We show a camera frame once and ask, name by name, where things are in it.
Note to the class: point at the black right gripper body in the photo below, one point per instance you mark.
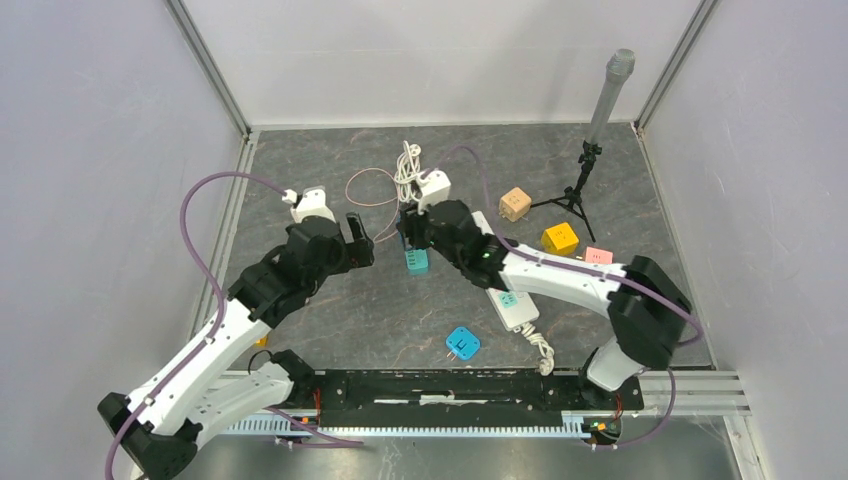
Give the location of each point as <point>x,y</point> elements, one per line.
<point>447,253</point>

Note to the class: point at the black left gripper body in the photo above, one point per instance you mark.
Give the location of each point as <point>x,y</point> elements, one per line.
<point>339,260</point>

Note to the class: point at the teal power strip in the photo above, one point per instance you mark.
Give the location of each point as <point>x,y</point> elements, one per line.
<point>417,261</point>

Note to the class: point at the beige dragon cube socket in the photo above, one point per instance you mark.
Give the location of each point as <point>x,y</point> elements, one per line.
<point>514,204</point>

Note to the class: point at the yellow cube socket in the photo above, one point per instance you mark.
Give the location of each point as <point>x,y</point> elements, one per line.
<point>560,240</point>

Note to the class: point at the light blue adapter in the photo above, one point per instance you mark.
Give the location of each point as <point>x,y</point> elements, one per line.
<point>462,344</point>

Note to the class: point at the pink cube socket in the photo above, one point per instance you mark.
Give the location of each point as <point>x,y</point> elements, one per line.
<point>596,255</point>

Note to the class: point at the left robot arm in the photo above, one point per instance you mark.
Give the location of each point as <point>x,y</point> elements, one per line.
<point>162,424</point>

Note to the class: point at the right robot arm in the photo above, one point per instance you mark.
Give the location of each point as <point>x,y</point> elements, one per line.
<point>647,311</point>

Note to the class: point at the white power strip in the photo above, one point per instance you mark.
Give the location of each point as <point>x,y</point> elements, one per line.
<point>516,310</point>

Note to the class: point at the black tripod stand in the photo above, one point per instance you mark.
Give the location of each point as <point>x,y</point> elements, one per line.
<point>571,200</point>

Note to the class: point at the grey microphone tube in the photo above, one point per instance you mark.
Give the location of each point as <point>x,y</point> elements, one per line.
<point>618,70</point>

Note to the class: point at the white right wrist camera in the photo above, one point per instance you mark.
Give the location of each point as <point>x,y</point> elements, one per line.
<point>434,188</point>

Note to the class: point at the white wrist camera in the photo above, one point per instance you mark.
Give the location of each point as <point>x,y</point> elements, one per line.
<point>311,202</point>
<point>434,188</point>

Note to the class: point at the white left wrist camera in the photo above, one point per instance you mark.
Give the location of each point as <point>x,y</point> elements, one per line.
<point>311,202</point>

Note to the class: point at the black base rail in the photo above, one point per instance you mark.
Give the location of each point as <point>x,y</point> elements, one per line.
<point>454,398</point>

